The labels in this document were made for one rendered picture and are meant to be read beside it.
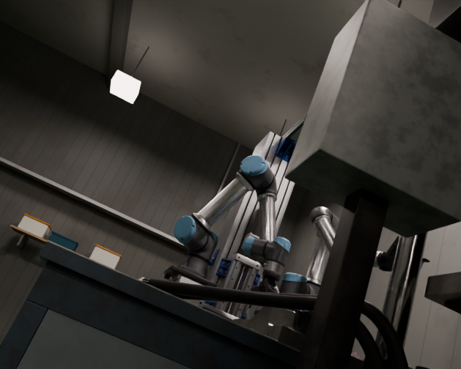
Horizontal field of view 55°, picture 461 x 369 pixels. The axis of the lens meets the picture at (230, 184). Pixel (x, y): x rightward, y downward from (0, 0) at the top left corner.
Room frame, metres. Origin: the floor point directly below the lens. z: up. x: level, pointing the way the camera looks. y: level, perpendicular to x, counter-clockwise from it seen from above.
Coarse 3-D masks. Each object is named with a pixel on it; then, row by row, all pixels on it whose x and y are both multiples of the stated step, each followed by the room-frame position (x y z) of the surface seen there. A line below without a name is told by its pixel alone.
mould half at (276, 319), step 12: (264, 312) 1.40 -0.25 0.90; (276, 312) 1.34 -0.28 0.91; (288, 312) 1.35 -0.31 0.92; (240, 324) 1.60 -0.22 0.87; (252, 324) 1.47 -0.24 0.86; (264, 324) 1.36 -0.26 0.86; (276, 324) 1.34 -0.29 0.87; (288, 324) 1.34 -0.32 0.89; (276, 336) 1.23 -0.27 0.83; (288, 336) 1.22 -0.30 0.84; (300, 336) 1.22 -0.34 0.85; (300, 348) 1.22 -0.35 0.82; (360, 360) 1.25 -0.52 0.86
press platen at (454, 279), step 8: (456, 272) 0.84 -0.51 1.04; (432, 280) 0.91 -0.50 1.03; (440, 280) 0.88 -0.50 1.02; (448, 280) 0.86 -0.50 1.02; (456, 280) 0.84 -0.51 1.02; (432, 288) 0.91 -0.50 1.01; (440, 288) 0.88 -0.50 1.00; (448, 288) 0.86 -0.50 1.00; (456, 288) 0.84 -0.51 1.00; (424, 296) 0.93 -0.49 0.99; (432, 296) 0.90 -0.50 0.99; (440, 296) 0.88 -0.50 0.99; (448, 296) 0.86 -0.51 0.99; (456, 296) 0.85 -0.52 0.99; (440, 304) 0.93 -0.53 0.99
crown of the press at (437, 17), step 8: (440, 0) 0.97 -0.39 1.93; (448, 0) 0.93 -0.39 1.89; (456, 0) 0.89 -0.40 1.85; (432, 8) 1.01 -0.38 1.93; (440, 8) 0.96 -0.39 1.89; (448, 8) 0.92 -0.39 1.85; (456, 8) 0.88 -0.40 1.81; (432, 16) 0.99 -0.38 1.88; (440, 16) 0.95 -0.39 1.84; (448, 16) 0.91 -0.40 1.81; (456, 16) 0.90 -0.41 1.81; (432, 24) 0.98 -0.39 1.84; (440, 24) 0.94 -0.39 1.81; (448, 24) 0.93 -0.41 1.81; (456, 24) 0.92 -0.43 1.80; (448, 32) 0.96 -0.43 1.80
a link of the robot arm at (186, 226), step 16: (256, 160) 1.79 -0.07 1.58; (240, 176) 1.83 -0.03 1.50; (256, 176) 1.81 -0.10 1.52; (272, 176) 1.86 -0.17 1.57; (224, 192) 1.87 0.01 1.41; (240, 192) 1.86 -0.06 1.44; (208, 208) 1.90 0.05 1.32; (224, 208) 1.89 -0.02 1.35; (176, 224) 1.95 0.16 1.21; (192, 224) 1.89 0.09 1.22; (208, 224) 1.92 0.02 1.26; (192, 240) 1.93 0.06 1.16
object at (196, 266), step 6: (186, 258) 2.05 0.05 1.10; (192, 258) 2.03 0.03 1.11; (198, 258) 2.03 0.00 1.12; (204, 258) 2.04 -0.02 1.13; (180, 264) 2.05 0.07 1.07; (186, 264) 2.04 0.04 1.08; (192, 264) 2.02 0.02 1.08; (198, 264) 2.03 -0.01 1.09; (204, 264) 2.05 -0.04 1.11; (186, 270) 2.02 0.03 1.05; (192, 270) 2.01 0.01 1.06; (198, 270) 2.02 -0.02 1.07; (204, 270) 2.06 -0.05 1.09; (204, 276) 2.05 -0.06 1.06
